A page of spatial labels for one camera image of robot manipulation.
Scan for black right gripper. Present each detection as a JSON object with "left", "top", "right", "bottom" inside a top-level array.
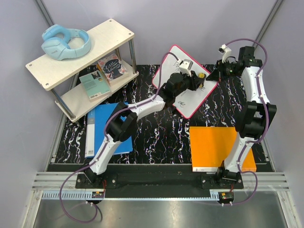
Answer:
[{"left": 206, "top": 59, "right": 238, "bottom": 83}]

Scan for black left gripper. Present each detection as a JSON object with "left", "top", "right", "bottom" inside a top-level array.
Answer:
[{"left": 173, "top": 70, "right": 203, "bottom": 97}]

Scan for yellow whiteboard eraser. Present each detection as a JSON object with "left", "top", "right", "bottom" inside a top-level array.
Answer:
[{"left": 198, "top": 73, "right": 206, "bottom": 79}]

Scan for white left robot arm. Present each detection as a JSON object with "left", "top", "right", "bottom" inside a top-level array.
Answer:
[{"left": 84, "top": 70, "right": 206, "bottom": 188}]

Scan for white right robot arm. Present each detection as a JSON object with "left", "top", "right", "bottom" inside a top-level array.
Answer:
[{"left": 207, "top": 57, "right": 277, "bottom": 189}]

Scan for Little Women book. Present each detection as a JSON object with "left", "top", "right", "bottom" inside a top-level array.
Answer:
[{"left": 97, "top": 53, "right": 129, "bottom": 86}]

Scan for orange book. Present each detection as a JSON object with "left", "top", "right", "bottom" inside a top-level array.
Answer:
[{"left": 189, "top": 126, "right": 257, "bottom": 172}]

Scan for teal paperback book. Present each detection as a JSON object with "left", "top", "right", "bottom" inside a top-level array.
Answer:
[{"left": 79, "top": 70, "right": 111, "bottom": 102}]

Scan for blue folder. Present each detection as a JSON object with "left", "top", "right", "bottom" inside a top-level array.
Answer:
[{"left": 85, "top": 102, "right": 133, "bottom": 159}]

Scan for light blue headphones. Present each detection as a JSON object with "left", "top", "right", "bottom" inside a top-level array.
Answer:
[{"left": 41, "top": 24, "right": 91, "bottom": 61}]

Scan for white two-tier shelf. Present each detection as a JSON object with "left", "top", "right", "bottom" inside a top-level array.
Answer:
[{"left": 26, "top": 19, "right": 139, "bottom": 123}]

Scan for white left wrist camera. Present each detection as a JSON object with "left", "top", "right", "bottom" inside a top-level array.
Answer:
[{"left": 179, "top": 59, "right": 193, "bottom": 76}]

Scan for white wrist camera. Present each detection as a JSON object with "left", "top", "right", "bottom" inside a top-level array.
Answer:
[
  {"left": 218, "top": 44, "right": 232, "bottom": 63},
  {"left": 179, "top": 59, "right": 193, "bottom": 76}
]

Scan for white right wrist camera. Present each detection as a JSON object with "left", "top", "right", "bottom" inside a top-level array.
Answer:
[{"left": 218, "top": 44, "right": 232, "bottom": 63}]

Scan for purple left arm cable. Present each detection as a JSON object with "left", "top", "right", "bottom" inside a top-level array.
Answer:
[{"left": 58, "top": 52, "right": 182, "bottom": 225}]

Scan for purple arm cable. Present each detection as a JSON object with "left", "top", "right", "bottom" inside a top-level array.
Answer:
[
  {"left": 219, "top": 38, "right": 269, "bottom": 207},
  {"left": 58, "top": 52, "right": 182, "bottom": 225}
]

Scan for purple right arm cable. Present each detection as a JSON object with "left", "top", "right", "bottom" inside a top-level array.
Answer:
[{"left": 219, "top": 38, "right": 269, "bottom": 207}]

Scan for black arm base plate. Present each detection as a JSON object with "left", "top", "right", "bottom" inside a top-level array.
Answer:
[{"left": 76, "top": 171, "right": 244, "bottom": 190}]

